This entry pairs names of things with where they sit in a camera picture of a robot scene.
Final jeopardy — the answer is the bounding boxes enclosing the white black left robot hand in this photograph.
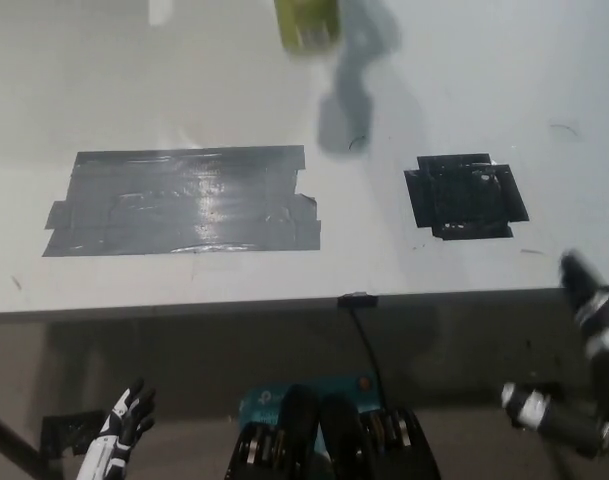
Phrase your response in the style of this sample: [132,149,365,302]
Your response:
[78,377,158,480]

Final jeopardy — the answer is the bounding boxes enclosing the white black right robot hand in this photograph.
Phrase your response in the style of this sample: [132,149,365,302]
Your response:
[501,249,609,459]

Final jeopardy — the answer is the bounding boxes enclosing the green label spray bottle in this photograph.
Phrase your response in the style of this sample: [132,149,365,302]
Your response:
[273,0,343,54]

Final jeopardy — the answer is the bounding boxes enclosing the black table leg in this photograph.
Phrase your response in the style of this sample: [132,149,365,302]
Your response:
[0,403,54,480]

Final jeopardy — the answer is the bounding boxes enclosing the teal router box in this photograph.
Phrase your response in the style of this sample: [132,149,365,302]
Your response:
[238,374,376,454]

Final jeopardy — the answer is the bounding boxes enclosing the black tape patch on table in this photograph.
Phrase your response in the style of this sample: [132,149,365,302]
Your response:
[402,153,530,242]

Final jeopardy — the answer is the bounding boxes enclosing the black cable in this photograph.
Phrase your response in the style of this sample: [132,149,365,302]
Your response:
[350,305,386,412]

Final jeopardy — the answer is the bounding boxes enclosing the grey duct tape patch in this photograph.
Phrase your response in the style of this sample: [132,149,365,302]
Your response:
[41,144,322,258]

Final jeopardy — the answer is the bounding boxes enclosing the black cable clip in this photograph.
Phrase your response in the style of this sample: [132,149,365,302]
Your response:
[336,294,379,308]

